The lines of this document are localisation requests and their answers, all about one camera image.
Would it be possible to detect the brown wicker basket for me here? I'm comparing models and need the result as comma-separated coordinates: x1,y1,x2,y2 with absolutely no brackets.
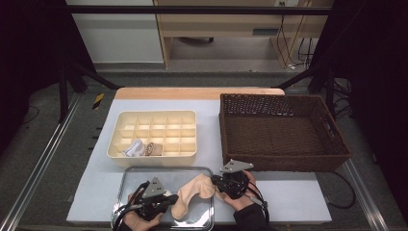
218,92,353,173

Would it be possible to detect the black metal stand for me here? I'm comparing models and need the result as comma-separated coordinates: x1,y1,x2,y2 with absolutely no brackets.
274,62,337,120
58,61,121,123

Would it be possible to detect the beige sock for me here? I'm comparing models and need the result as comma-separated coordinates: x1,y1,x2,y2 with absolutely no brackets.
170,172,226,221
144,141,164,157

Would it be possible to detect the white sock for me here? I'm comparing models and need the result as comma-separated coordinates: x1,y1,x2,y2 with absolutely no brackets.
122,138,147,158

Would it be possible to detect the white table mat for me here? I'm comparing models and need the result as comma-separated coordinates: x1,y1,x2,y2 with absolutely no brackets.
66,98,333,224

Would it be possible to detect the person's right hand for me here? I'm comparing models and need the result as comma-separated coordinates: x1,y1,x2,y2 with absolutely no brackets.
221,170,260,212

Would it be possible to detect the white cabinet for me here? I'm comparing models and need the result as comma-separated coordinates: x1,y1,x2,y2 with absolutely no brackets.
65,0,166,64

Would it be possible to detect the black curtain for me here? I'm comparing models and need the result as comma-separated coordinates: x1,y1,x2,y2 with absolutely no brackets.
0,0,96,153
308,0,408,223

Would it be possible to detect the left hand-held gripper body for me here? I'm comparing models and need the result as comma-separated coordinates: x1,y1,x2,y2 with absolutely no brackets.
129,176,176,222

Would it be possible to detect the black floor cable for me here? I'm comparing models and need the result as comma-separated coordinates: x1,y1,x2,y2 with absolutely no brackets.
324,170,357,210
19,104,41,127

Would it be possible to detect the black hanging cable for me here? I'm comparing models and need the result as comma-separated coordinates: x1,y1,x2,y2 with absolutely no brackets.
276,2,292,67

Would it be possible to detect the black horizontal bar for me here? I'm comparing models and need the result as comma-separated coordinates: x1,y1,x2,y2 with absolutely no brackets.
65,4,335,16

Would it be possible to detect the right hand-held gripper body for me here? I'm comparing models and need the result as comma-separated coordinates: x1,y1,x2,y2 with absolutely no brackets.
218,159,255,200

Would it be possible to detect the black cable bundle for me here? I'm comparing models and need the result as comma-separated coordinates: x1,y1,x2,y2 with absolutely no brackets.
297,38,315,70
332,77,354,120

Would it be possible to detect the cream divided storage box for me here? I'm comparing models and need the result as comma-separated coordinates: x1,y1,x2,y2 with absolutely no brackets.
107,110,198,168

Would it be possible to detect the yellow black tape strip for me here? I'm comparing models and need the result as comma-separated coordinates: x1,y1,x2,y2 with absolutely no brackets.
91,92,106,111

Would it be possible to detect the person's left hand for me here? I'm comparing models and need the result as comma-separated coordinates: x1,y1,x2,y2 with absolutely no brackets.
123,192,166,231

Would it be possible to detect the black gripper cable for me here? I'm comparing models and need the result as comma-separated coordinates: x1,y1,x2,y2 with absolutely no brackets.
245,180,271,226
112,182,149,231

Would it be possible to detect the wooden desk shelf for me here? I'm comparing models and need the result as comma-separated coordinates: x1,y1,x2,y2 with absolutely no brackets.
153,0,336,69

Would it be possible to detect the aluminium rail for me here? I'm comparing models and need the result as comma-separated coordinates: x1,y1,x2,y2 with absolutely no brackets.
0,92,83,231
344,158,391,231

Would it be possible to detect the clear box lid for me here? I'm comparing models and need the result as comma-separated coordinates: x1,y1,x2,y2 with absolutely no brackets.
111,166,216,231

